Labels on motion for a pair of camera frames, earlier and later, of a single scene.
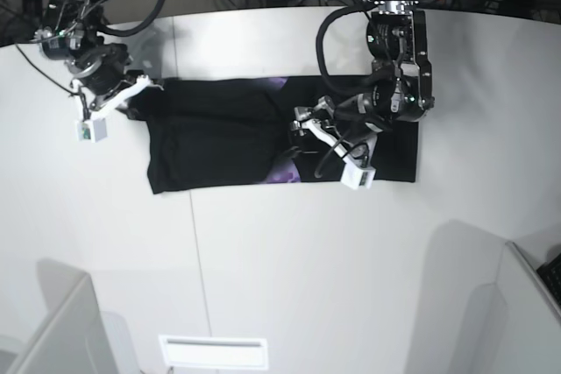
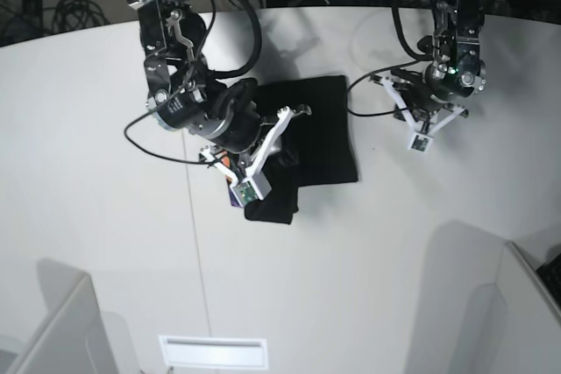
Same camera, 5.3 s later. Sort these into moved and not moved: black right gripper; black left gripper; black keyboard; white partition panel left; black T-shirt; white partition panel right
Moved: black T-shirt; black right gripper; black left gripper
Not moved: white partition panel right; white partition panel left; black keyboard
